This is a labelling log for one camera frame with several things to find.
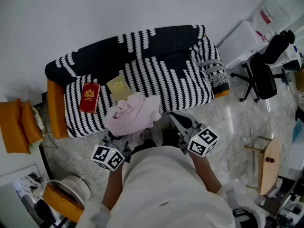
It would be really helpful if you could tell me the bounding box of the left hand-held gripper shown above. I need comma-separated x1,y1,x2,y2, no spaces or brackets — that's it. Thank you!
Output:
90,128,133,171

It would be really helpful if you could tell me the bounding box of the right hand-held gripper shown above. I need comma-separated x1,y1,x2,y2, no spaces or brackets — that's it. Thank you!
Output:
169,112,219,158

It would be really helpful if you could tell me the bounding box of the orange sofa with patterned cover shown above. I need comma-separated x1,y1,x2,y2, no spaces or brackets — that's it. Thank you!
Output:
44,24,230,140

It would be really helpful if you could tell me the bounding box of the pink cloth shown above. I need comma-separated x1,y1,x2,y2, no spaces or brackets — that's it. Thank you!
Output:
103,92,162,140

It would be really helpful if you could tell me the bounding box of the person's left forearm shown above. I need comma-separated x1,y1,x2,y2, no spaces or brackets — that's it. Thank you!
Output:
102,162,124,211

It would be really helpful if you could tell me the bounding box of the person's right forearm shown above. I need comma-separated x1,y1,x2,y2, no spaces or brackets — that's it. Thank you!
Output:
189,152,223,194

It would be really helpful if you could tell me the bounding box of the person's white shirt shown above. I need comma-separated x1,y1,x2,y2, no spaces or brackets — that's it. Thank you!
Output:
76,145,270,228

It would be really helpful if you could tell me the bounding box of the red book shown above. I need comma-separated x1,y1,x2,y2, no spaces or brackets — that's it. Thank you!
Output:
79,82,101,114

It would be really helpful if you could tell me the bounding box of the orange cushion on chair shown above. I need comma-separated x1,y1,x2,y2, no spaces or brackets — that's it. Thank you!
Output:
42,183,85,224

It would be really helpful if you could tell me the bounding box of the yellow book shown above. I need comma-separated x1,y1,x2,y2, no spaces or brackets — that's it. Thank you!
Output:
106,74,133,104

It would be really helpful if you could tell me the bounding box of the white patterned cushion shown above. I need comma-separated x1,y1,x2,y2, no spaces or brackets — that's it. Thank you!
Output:
31,106,45,131

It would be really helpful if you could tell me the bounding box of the small orange cushion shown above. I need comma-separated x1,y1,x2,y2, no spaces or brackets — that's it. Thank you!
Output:
20,100,44,145

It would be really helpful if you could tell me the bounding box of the mountain picture poster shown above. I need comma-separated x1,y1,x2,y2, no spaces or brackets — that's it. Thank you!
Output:
0,164,69,228

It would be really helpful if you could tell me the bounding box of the black office chair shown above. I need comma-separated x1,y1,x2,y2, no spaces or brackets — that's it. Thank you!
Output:
230,29,296,103

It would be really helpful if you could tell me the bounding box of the white desk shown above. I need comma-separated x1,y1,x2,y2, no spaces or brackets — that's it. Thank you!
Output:
217,20,269,70

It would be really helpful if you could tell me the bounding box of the large orange cushion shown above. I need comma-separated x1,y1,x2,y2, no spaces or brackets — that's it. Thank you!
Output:
0,98,31,154

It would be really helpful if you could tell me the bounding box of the round wooden stool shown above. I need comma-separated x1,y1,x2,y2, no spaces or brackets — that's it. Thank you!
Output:
244,135,282,196

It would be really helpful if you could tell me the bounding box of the clear bag with red label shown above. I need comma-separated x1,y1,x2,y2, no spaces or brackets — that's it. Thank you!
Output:
251,0,292,33

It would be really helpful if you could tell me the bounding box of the grey backpack strap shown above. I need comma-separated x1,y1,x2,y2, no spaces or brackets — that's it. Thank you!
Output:
225,188,254,224

